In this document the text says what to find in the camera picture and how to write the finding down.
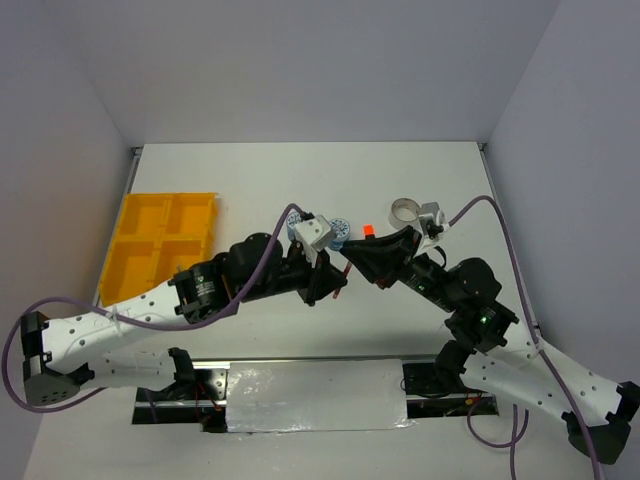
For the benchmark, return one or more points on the white tape roll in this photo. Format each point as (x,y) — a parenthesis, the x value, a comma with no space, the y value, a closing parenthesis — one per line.
(404,212)

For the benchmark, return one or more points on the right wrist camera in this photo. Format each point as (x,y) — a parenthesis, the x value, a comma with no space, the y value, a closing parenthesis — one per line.
(433,225)

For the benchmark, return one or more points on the yellow compartment tray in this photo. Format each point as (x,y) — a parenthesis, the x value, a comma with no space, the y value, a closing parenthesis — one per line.
(154,233)

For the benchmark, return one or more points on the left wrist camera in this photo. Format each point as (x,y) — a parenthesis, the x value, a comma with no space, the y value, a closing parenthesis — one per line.
(315,235)

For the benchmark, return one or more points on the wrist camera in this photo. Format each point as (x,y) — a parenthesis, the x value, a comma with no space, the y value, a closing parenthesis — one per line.
(315,235)
(433,225)

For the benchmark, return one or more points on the blue round jar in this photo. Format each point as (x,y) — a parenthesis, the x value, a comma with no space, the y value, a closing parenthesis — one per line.
(342,231)
(292,220)

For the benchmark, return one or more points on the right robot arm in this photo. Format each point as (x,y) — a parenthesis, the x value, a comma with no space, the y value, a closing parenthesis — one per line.
(495,351)

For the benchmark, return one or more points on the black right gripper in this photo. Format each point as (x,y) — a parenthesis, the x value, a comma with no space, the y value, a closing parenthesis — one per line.
(384,257)

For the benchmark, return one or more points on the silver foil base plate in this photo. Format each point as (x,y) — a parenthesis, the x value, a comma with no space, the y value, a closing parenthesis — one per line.
(310,396)

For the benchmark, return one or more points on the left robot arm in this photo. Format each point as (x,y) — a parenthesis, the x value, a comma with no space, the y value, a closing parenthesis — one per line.
(64,356)

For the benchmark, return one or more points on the red gel pen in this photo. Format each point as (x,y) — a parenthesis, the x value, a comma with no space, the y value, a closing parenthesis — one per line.
(344,282)

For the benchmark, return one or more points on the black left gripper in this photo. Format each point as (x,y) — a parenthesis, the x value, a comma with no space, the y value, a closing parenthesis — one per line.
(320,279)

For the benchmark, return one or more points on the orange capped black highlighter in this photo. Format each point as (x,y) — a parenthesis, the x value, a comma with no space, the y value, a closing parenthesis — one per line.
(369,231)

